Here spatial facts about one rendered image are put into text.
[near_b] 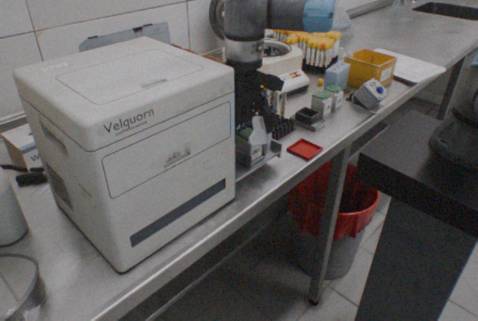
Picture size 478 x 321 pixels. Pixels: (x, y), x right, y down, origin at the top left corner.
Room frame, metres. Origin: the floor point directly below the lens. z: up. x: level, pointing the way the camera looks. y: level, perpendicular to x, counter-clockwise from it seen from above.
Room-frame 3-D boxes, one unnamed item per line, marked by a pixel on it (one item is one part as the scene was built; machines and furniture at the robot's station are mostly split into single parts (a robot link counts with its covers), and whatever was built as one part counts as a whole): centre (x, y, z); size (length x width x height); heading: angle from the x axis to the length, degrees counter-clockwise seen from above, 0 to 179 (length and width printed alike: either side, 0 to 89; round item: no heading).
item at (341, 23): (1.86, -0.50, 0.94); 0.20 x 0.17 x 0.14; 117
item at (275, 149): (0.68, -0.02, 0.92); 0.21 x 0.07 x 0.05; 136
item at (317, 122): (0.93, -0.21, 0.89); 0.09 x 0.05 x 0.04; 48
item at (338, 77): (1.12, -0.33, 0.92); 0.10 x 0.07 x 0.10; 142
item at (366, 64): (1.22, -0.47, 0.92); 0.13 x 0.13 x 0.10; 43
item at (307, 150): (0.79, -0.18, 0.88); 0.07 x 0.07 x 0.01; 46
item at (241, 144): (0.69, -0.03, 0.95); 0.05 x 0.04 x 0.06; 46
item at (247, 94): (0.67, -0.01, 1.10); 0.09 x 0.08 x 0.12; 136
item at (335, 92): (1.03, -0.30, 0.91); 0.05 x 0.04 x 0.07; 46
